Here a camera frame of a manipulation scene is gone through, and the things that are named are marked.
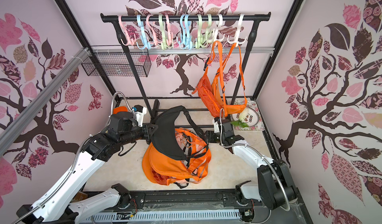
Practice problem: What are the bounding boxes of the blue hook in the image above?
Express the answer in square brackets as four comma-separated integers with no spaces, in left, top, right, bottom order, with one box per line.
[136,15,151,50]
[184,14,195,50]
[178,14,189,49]

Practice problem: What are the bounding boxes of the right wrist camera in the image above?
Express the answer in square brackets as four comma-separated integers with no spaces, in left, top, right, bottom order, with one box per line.
[213,117,232,134]

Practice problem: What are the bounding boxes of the aluminium rail left wall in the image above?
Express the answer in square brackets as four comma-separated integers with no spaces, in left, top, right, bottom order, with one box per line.
[1,48,90,156]

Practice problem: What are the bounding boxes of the aluminium rail back wall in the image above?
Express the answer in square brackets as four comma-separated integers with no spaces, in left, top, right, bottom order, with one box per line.
[92,46,275,55]

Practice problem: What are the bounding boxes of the orange plastic cup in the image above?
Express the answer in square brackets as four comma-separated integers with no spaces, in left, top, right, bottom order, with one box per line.
[112,106,129,114]

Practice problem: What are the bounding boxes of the white hook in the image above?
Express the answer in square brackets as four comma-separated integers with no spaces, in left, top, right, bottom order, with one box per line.
[227,13,247,47]
[212,14,225,42]

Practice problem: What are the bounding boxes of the pink hook far left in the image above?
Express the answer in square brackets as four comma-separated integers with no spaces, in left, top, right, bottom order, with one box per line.
[118,15,136,46]

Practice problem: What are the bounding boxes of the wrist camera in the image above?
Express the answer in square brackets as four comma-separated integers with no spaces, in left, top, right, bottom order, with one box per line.
[133,105,147,127]
[213,117,232,134]

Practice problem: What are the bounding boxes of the black sling bag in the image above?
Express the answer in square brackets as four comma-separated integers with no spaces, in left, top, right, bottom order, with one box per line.
[151,106,209,160]

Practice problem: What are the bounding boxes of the pile of orange bags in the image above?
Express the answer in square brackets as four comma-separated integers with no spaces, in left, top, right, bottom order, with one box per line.
[142,128,211,189]

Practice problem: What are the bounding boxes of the black wire basket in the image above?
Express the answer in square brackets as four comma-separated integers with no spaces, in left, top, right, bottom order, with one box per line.
[82,52,152,77]

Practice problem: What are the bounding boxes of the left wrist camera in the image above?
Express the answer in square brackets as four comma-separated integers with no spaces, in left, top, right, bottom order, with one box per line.
[133,105,147,127]

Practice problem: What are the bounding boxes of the black clothes rack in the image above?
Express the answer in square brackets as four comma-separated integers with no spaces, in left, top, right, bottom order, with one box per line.
[100,12,272,121]

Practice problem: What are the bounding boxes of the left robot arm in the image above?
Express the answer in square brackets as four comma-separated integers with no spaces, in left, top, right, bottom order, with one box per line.
[15,98,158,224]

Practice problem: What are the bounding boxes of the pink hook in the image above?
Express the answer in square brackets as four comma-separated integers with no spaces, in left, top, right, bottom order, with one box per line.
[118,15,136,46]
[165,14,174,49]
[146,14,160,47]

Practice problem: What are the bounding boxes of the green hook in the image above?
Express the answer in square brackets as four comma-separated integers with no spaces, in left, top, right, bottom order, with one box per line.
[158,14,169,50]
[195,14,206,49]
[202,14,213,48]

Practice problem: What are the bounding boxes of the floral tray with flower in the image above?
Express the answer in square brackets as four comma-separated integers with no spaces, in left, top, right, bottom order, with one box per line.
[231,100,265,132]

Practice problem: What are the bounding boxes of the brown jar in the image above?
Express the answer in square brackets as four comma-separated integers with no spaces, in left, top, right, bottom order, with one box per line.
[71,191,88,203]

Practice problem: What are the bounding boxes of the white hook far right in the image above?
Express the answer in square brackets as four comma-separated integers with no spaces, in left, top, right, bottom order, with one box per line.
[227,13,247,47]

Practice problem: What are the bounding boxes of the orange sling bag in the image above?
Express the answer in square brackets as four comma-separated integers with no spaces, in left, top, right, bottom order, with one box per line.
[219,43,247,115]

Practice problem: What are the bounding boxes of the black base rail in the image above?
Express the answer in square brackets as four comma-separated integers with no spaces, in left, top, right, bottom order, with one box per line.
[85,189,269,210]

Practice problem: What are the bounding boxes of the aluminium rail wall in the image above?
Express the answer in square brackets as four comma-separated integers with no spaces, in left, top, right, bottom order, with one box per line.
[1,48,90,156]
[92,46,275,55]

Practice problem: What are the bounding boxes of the dark orange bag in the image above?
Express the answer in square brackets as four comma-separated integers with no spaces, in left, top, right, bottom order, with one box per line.
[192,41,227,117]

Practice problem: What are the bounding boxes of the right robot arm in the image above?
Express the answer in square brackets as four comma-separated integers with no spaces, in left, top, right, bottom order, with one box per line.
[206,108,298,211]

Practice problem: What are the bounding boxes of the white slotted cable duct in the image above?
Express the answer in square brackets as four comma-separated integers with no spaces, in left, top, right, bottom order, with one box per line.
[82,209,241,224]

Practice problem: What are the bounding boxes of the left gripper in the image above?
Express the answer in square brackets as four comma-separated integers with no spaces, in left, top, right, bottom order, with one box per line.
[119,122,158,145]

